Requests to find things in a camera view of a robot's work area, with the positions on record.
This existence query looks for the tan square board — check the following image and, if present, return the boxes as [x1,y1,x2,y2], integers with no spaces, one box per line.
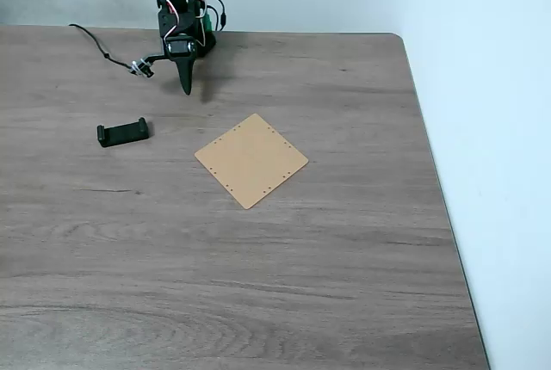
[194,113,311,211]

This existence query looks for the green table clamp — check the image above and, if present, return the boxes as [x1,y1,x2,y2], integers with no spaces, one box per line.
[201,10,215,40]

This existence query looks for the black camera cable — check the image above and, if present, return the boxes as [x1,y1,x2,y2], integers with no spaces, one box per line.
[68,22,135,71]

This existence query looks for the black base power cable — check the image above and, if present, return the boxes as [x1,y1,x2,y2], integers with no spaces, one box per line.
[201,0,228,32]

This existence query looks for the black block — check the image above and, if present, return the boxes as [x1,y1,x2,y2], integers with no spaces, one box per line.
[96,116,151,148]

